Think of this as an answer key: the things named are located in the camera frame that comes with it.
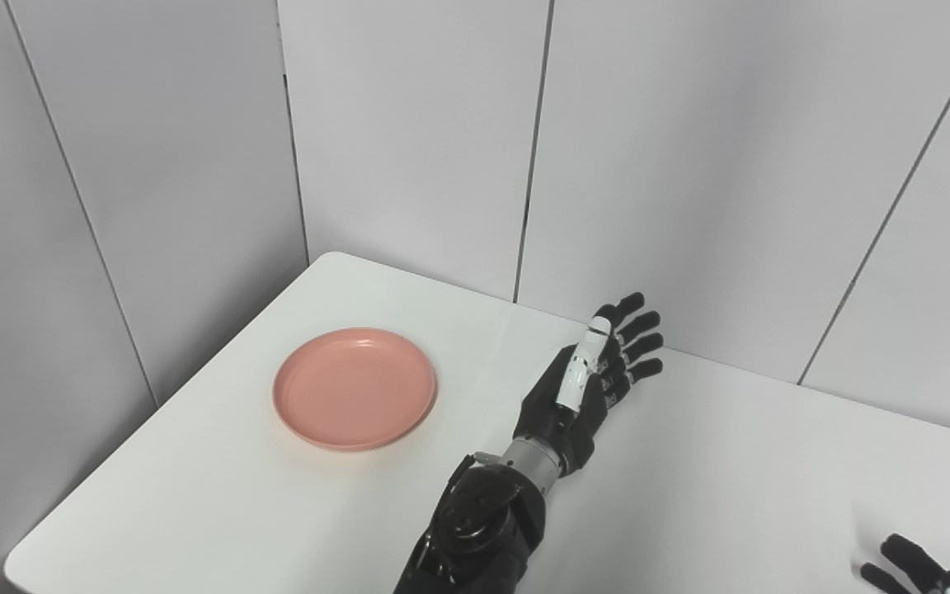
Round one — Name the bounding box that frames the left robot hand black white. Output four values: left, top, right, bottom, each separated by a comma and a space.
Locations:
513, 292, 665, 477

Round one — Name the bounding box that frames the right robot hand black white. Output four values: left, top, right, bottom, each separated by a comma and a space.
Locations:
860, 533, 950, 594

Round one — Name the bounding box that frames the pink round plate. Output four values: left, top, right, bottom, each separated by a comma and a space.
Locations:
272, 328, 438, 452

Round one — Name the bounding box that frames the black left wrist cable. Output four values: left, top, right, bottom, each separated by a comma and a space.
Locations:
439, 451, 502, 529

